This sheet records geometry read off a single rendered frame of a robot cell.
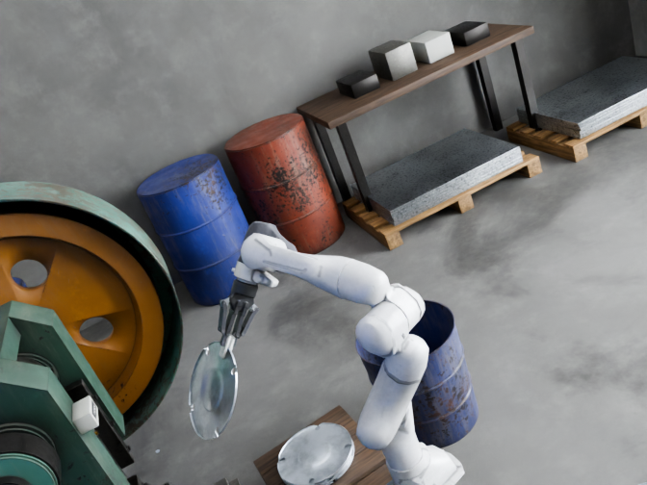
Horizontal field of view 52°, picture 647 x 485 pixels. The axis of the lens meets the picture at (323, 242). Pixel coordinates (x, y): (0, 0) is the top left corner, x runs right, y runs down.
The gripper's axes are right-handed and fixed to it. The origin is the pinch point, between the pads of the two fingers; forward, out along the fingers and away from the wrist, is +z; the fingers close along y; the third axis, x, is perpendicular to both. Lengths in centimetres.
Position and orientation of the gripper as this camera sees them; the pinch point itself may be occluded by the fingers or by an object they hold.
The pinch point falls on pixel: (226, 346)
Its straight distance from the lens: 201.9
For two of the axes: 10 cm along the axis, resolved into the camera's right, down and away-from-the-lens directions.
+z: -3.0, 9.5, 0.4
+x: 5.4, 2.0, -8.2
